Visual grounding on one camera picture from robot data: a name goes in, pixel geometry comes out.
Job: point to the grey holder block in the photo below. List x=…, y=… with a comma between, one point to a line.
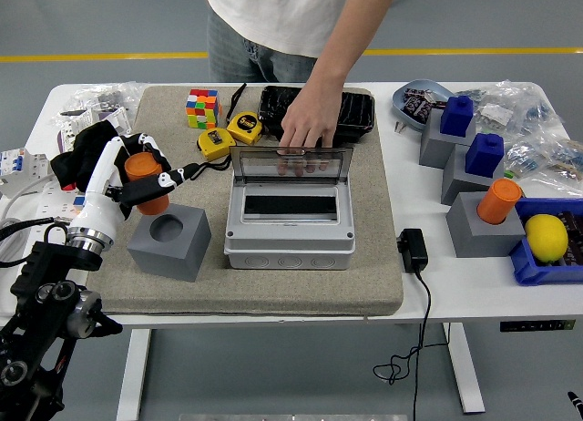
x=460, y=184
x=435, y=147

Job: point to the yellow tape measure square label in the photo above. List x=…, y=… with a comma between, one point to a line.
x=215, y=143

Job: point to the grey electrical junction box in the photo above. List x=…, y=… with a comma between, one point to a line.
x=291, y=241

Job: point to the small green part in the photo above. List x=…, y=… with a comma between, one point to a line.
x=512, y=173

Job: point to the dark snack packet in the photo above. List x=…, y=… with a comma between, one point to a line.
x=414, y=93
x=419, y=109

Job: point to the clear bag of small parts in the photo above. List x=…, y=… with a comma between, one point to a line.
x=567, y=163
x=528, y=157
x=505, y=104

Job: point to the yellow tape measure round label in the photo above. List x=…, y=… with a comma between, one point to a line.
x=246, y=127

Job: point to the grey block with round hole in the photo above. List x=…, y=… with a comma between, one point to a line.
x=483, y=239
x=173, y=257

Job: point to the blue plastic bin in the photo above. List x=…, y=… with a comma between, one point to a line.
x=537, y=273

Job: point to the grey-brown fabric mat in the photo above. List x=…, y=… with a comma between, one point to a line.
x=273, y=293

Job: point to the small metal clip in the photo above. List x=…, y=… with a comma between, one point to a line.
x=399, y=127

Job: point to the yellow lemon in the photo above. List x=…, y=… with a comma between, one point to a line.
x=546, y=236

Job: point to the black plastic tray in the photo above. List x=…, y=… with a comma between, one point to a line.
x=357, y=113

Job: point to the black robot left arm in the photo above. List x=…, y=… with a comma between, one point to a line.
x=45, y=302

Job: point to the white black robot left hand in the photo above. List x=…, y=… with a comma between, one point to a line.
x=98, y=198

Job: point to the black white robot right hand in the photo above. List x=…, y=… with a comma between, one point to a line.
x=576, y=400

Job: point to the dark packets stack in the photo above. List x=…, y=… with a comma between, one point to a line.
x=575, y=239

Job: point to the black table control panel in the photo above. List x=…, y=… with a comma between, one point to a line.
x=537, y=325

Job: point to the pale blue plate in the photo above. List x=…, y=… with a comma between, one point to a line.
x=401, y=107

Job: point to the white circuit breaker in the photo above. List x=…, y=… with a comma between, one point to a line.
x=18, y=163

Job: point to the person's left hand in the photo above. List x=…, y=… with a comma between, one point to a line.
x=312, y=120

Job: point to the clear bag of dark parts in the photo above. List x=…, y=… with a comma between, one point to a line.
x=105, y=95

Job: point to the white purple carton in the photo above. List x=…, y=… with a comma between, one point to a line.
x=116, y=119

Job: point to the person's left forearm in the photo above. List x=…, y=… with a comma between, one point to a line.
x=355, y=38

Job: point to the blue battery block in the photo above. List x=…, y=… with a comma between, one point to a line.
x=457, y=116
x=485, y=154

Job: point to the person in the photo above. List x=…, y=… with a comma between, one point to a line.
x=273, y=15

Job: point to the black cloth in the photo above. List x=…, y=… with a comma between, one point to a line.
x=86, y=152

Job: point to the clear hinged box lid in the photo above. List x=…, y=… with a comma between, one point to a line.
x=255, y=166

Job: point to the white table leg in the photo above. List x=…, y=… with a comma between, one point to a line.
x=136, y=371
x=464, y=371

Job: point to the orange cylinder battery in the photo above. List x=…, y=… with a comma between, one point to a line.
x=141, y=168
x=498, y=200

